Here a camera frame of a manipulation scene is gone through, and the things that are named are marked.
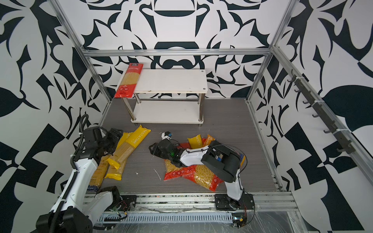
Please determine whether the orange blue pasta bag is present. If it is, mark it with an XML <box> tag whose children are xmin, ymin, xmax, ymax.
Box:
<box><xmin>202</xmin><ymin>133</ymin><xmax>247</xmax><ymax>167</ymax></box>

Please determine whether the yellow pastatime spaghetti package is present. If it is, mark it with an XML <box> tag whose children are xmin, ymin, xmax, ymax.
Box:
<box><xmin>107</xmin><ymin>125</ymin><xmax>151</xmax><ymax>170</ymax></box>

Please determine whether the red fusilli bag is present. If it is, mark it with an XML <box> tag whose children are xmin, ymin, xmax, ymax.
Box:
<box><xmin>183</xmin><ymin>165</ymin><xmax>223</xmax><ymax>192</ymax></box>
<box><xmin>164</xmin><ymin>160</ymin><xmax>195</xmax><ymax>181</ymax></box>

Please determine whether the orange blue spaghetti package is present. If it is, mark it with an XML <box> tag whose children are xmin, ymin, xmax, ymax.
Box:
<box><xmin>87</xmin><ymin>155</ymin><xmax>110</xmax><ymax>193</ymax></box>

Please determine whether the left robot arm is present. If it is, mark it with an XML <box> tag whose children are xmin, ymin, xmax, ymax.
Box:
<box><xmin>36</xmin><ymin>127</ymin><xmax>123</xmax><ymax>233</ymax></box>

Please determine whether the small yellow pasta package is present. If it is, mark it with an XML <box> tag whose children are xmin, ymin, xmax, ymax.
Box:
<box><xmin>188</xmin><ymin>135</ymin><xmax>204</xmax><ymax>149</ymax></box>

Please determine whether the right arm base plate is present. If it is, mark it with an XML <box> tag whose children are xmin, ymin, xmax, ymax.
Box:
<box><xmin>214</xmin><ymin>193</ymin><xmax>254</xmax><ymax>211</ymax></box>

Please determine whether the red spaghetti package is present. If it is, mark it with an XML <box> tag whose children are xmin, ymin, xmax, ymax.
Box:
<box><xmin>114</xmin><ymin>63</ymin><xmax>143</xmax><ymax>98</ymax></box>

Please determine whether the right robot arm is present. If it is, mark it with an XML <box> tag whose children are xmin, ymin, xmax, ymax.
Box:
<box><xmin>149</xmin><ymin>139</ymin><xmax>244</xmax><ymax>202</ymax></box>

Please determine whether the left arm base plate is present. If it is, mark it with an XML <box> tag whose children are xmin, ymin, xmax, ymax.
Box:
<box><xmin>114</xmin><ymin>195</ymin><xmax>137</xmax><ymax>212</ymax></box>

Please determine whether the wall hook rail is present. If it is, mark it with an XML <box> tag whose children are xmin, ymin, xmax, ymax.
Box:
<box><xmin>288</xmin><ymin>70</ymin><xmax>356</xmax><ymax>154</ymax></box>

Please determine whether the aluminium front rail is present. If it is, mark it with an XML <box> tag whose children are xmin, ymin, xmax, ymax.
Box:
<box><xmin>81</xmin><ymin>191</ymin><xmax>300</xmax><ymax>215</ymax></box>

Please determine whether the white cable duct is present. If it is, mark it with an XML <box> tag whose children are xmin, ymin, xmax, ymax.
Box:
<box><xmin>98</xmin><ymin>212</ymin><xmax>233</xmax><ymax>224</ymax></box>

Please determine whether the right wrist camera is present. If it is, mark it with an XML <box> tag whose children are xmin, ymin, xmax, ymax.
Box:
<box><xmin>161</xmin><ymin>131</ymin><xmax>172</xmax><ymax>140</ymax></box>

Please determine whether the white two-tier shelf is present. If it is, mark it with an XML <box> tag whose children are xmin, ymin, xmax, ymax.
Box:
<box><xmin>115</xmin><ymin>69</ymin><xmax>208</xmax><ymax>125</ymax></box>

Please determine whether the aluminium cage frame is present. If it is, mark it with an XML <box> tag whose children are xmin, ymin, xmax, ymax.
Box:
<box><xmin>51</xmin><ymin>1</ymin><xmax>373</xmax><ymax>181</ymax></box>

